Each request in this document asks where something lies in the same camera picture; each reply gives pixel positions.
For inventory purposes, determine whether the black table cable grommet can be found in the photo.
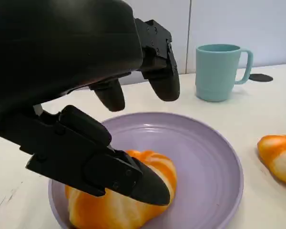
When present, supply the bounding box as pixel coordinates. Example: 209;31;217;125
249;73;274;83

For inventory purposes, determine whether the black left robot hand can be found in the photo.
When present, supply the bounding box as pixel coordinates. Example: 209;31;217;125
0;0;181;207

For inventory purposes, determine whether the pale green mug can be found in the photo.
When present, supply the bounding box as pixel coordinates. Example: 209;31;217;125
195;44;254;103

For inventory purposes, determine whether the orange and white bread roll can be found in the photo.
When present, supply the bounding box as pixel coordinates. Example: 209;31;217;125
256;133;286;191
64;149;178;229

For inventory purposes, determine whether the lilac plate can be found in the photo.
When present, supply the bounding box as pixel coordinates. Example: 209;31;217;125
48;112;245;229

